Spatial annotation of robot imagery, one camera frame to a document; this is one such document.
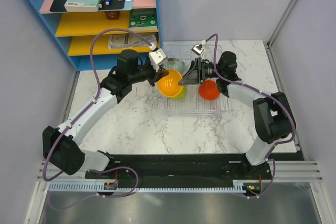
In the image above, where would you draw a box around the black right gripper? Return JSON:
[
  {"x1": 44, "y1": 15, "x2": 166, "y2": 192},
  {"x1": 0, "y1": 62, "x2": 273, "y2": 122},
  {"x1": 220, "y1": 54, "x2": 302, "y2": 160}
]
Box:
[{"x1": 177, "y1": 58, "x2": 224, "y2": 87}]

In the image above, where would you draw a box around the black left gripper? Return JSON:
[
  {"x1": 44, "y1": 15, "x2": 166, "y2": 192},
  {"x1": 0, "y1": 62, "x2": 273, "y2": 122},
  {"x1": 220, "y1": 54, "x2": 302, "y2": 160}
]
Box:
[{"x1": 129, "y1": 55, "x2": 169, "y2": 87}]

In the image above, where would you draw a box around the yellow-orange bowl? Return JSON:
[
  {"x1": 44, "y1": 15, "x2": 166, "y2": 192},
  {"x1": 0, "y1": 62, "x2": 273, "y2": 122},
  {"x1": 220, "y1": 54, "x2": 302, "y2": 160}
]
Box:
[{"x1": 157, "y1": 69, "x2": 183, "y2": 98}]

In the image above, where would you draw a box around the mint green flower bowl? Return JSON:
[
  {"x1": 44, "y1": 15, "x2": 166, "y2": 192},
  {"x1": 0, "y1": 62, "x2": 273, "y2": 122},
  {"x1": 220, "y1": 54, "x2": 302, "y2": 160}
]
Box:
[{"x1": 167, "y1": 58, "x2": 186, "y2": 74}]

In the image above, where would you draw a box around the red-orange bowl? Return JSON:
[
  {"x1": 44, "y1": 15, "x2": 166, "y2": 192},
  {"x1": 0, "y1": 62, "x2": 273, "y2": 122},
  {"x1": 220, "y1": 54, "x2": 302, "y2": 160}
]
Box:
[{"x1": 198, "y1": 80, "x2": 220, "y2": 101}]

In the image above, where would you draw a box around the lime green bowl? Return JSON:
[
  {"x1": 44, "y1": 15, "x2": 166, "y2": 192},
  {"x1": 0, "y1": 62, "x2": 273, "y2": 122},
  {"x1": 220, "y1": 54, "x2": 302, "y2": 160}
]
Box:
[{"x1": 171, "y1": 86, "x2": 187, "y2": 100}]

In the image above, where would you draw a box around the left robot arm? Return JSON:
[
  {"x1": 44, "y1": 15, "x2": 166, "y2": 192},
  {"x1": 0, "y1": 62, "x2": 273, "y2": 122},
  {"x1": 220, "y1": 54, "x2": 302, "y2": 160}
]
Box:
[{"x1": 42, "y1": 49, "x2": 168, "y2": 178}]

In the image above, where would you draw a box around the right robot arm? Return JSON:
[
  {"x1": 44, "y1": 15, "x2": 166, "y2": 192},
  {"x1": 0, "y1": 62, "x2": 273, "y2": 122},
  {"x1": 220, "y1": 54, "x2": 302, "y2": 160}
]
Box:
[{"x1": 179, "y1": 51, "x2": 296, "y2": 179}]

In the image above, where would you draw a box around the folded newspaper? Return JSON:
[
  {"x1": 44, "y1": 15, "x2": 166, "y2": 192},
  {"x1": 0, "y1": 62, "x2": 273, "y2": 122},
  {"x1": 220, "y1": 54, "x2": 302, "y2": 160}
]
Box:
[{"x1": 108, "y1": 34, "x2": 148, "y2": 49}]

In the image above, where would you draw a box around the green circuit board box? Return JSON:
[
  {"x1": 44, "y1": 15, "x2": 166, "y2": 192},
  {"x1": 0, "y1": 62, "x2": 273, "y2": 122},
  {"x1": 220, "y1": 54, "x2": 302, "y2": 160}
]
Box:
[{"x1": 129, "y1": 8, "x2": 158, "y2": 31}]

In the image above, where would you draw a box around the brown small box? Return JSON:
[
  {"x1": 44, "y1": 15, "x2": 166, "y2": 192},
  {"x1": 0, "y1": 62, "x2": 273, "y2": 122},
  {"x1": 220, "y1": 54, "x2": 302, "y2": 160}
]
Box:
[{"x1": 105, "y1": 10, "x2": 120, "y2": 20}]

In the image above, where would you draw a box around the black marker pen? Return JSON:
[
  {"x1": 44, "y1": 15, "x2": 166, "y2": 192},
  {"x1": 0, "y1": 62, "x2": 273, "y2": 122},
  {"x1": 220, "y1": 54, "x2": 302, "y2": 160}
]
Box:
[{"x1": 98, "y1": 0, "x2": 104, "y2": 8}]

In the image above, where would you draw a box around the blue shelf unit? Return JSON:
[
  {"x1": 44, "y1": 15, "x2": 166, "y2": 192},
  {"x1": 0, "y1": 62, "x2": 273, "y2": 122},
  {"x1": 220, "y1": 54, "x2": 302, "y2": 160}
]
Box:
[{"x1": 29, "y1": 0, "x2": 163, "y2": 71}]

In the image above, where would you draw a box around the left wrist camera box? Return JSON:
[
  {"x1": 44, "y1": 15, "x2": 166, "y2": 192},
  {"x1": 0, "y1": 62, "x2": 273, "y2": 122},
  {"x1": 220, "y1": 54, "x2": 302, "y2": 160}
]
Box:
[{"x1": 149, "y1": 48, "x2": 168, "y2": 72}]

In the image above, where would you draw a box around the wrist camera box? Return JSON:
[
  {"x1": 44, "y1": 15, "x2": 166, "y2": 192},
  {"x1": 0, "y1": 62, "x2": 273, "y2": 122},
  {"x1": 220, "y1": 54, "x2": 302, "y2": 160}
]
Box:
[
  {"x1": 149, "y1": 48, "x2": 168, "y2": 72},
  {"x1": 191, "y1": 44, "x2": 205, "y2": 58}
]

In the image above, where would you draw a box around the white wire dish rack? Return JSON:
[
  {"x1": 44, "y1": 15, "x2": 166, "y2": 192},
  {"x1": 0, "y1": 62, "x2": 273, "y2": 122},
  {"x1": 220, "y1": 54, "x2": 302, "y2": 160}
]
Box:
[{"x1": 162, "y1": 42, "x2": 230, "y2": 116}]

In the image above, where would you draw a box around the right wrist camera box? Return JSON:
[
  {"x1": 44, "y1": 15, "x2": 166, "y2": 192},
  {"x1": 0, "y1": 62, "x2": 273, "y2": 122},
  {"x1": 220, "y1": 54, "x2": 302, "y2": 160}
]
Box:
[{"x1": 191, "y1": 44, "x2": 205, "y2": 58}]

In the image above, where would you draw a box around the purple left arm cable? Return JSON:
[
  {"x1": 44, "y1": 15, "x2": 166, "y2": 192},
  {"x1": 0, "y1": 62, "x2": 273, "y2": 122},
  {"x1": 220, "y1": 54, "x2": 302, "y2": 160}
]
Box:
[{"x1": 42, "y1": 28, "x2": 157, "y2": 210}]

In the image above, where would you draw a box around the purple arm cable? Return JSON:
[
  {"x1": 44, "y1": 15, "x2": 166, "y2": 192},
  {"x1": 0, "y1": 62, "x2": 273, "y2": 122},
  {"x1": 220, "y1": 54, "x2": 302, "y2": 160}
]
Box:
[
  {"x1": 203, "y1": 34, "x2": 298, "y2": 199},
  {"x1": 42, "y1": 28, "x2": 157, "y2": 210}
]

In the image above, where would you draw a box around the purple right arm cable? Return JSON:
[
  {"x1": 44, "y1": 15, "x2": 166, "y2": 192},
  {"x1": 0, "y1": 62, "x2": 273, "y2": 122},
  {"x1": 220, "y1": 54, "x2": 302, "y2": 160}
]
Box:
[{"x1": 203, "y1": 34, "x2": 298, "y2": 199}]

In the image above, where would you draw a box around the black mounting base rail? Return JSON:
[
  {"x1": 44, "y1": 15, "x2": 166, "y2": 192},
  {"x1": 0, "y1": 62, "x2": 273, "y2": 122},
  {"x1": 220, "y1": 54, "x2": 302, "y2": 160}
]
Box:
[{"x1": 85, "y1": 154, "x2": 271, "y2": 189}]

